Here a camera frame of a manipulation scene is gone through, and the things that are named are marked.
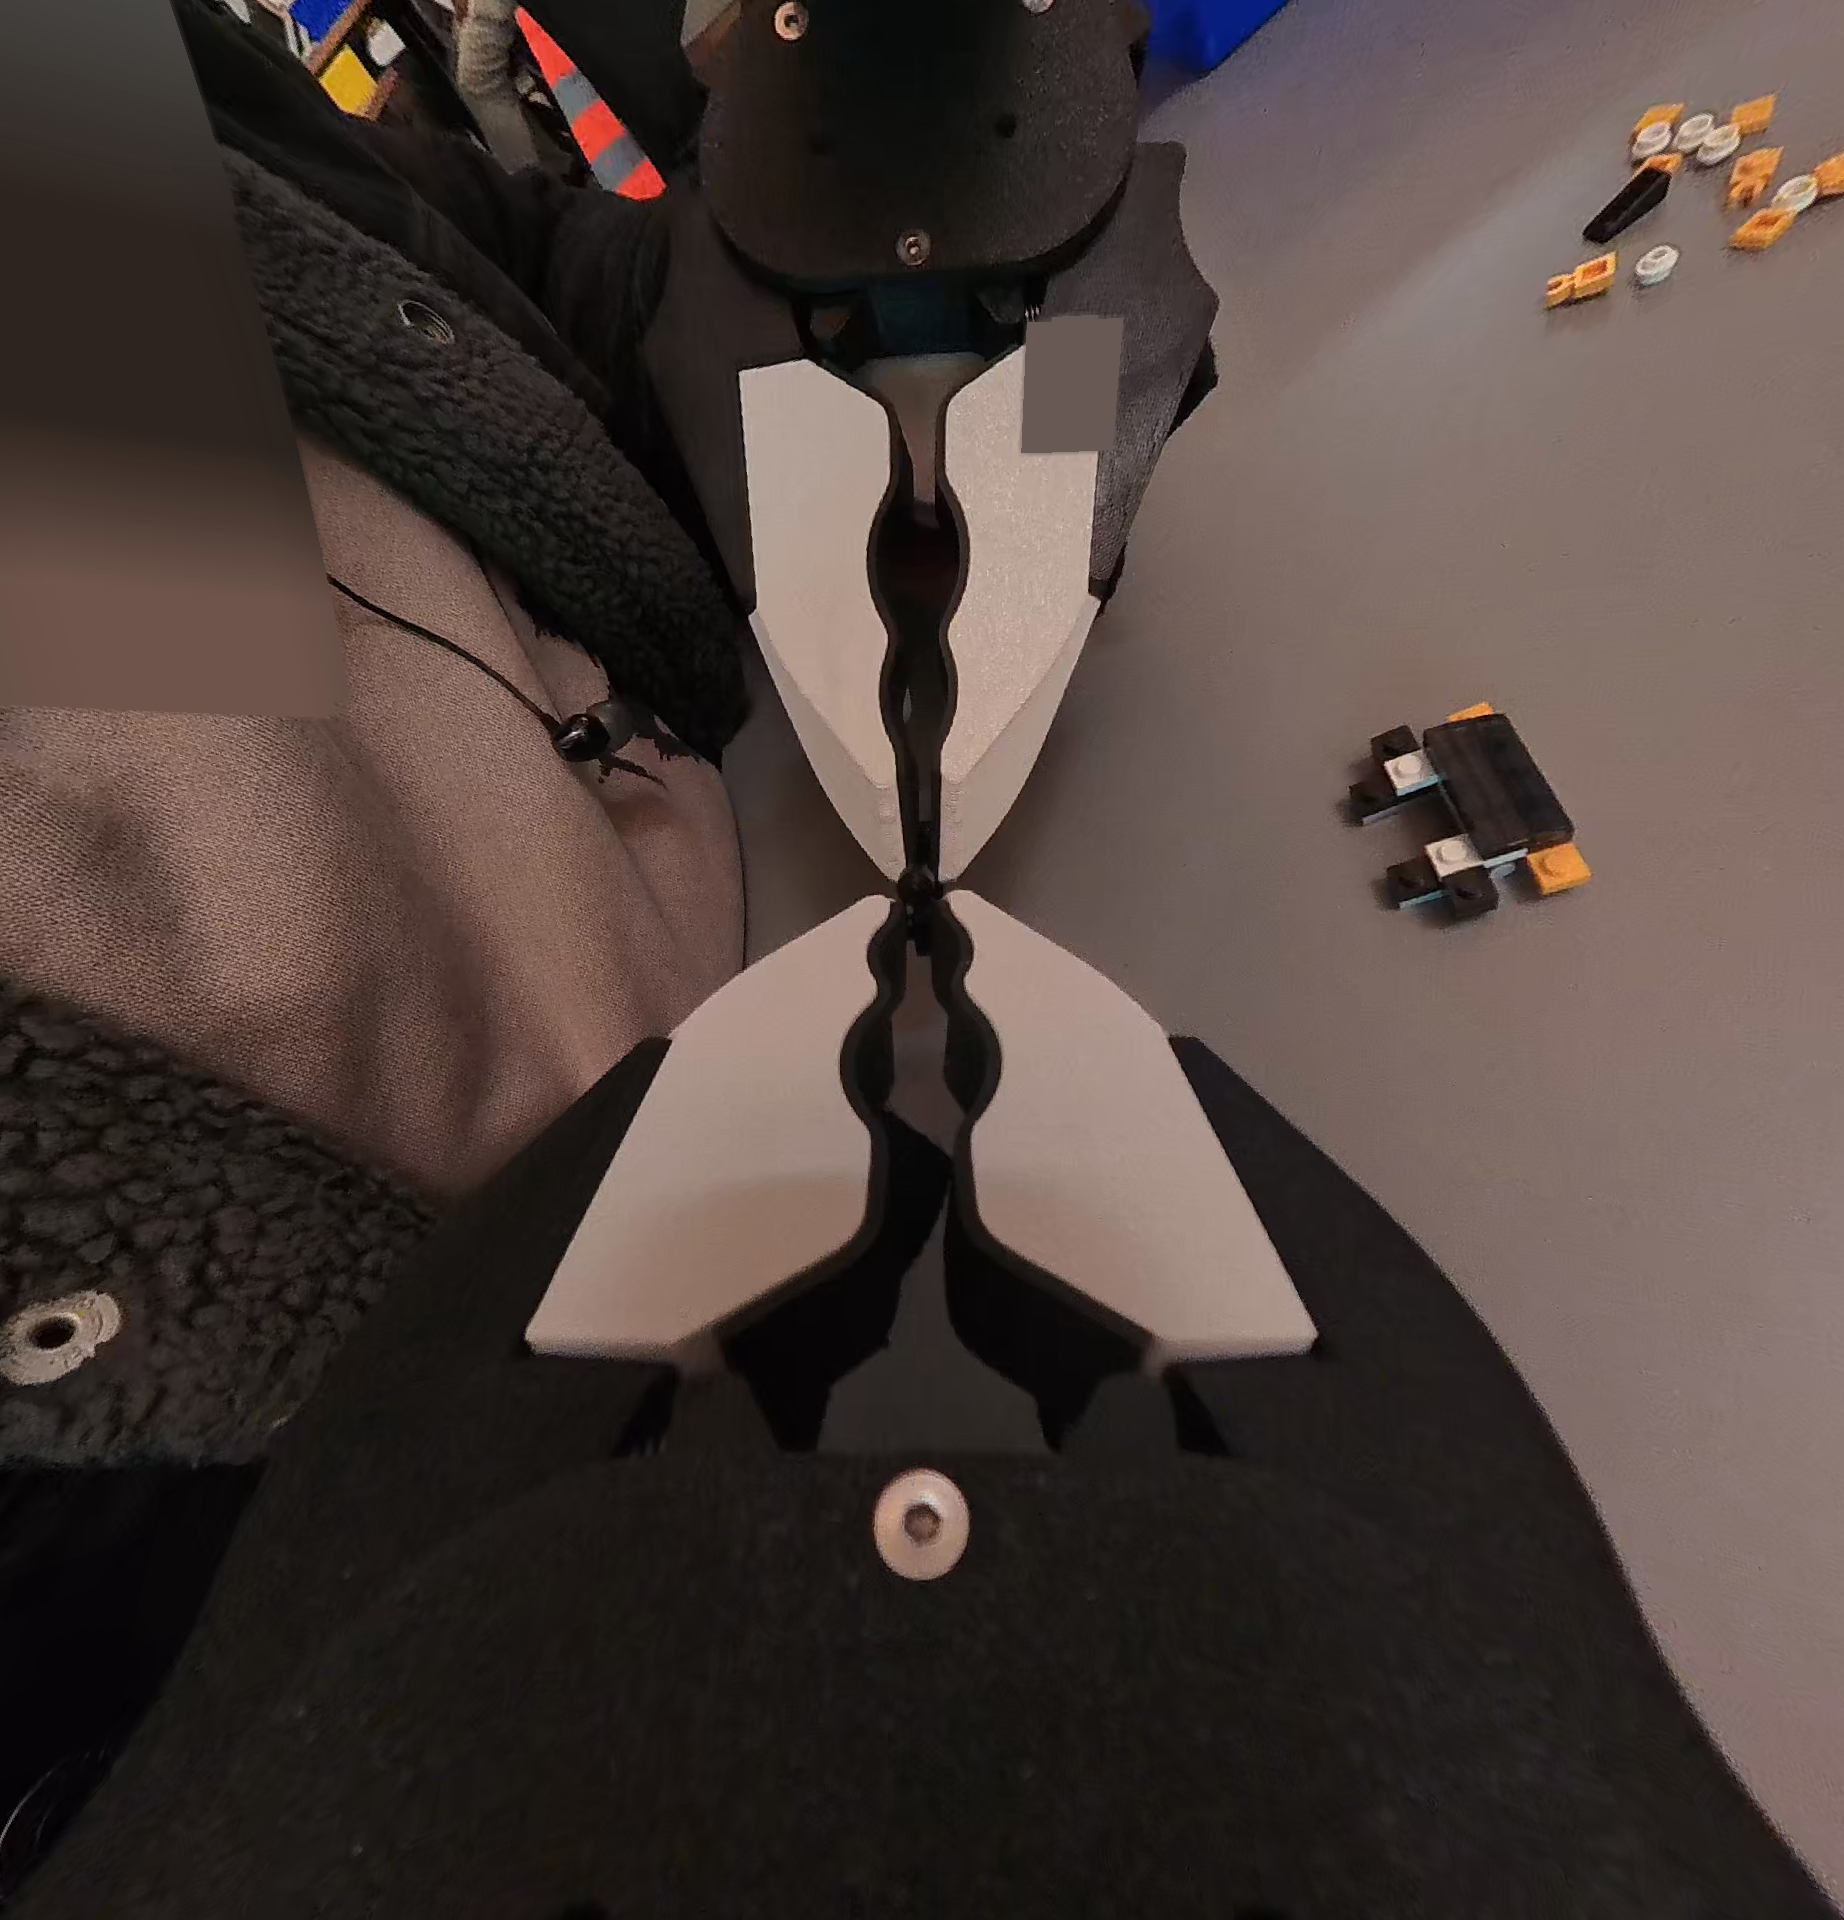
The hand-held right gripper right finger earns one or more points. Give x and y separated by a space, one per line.
1133 1184

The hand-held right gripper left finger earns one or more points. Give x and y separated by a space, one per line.
712 1171

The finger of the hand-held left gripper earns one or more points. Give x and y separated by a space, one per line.
1013 601
817 571

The small black lego clip piece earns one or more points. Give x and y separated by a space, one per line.
917 918

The black and orange lego assembly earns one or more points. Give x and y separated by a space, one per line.
1501 788

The pile of small lego pieces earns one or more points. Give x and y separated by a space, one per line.
1627 202

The orange traffic cone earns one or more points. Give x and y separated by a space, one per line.
593 104

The dark fleece jacket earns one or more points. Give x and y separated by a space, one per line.
486 450

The metal snap button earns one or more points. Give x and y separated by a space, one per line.
54 1338
423 320

